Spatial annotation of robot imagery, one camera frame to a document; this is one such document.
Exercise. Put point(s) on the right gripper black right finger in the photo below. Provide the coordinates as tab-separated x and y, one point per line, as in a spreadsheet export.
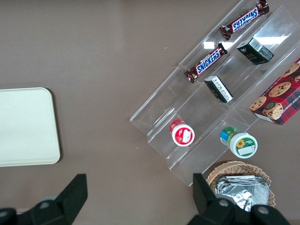
206	201

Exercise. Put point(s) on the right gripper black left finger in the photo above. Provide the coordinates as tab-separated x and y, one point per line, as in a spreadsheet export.
68	199

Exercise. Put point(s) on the small light wicker basket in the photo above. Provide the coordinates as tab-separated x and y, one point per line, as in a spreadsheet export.
234	169

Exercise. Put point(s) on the cream white plastic tray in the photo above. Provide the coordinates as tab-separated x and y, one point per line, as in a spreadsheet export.
25	127

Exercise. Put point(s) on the silver foil wrapped packet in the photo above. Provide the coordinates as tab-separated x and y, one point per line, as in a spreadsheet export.
243	191

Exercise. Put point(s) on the green sunflower lidded cup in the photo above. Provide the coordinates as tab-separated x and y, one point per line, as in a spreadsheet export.
240	143

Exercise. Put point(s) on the red lidded yogurt cup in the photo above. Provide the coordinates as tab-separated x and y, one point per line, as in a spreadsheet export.
182	134

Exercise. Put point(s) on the clear acrylic stepped display stand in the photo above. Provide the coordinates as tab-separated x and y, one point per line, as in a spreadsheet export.
211	100

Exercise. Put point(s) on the black carton with text label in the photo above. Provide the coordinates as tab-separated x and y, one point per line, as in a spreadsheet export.
219	89

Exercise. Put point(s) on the red tartan cookie box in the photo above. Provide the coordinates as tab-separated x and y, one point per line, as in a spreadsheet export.
280	96

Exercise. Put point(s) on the Snickers chocolate bar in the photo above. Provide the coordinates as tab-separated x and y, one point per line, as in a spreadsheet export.
207	62
245	19

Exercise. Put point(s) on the black carton with barcode label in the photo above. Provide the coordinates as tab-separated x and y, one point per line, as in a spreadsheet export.
255	51

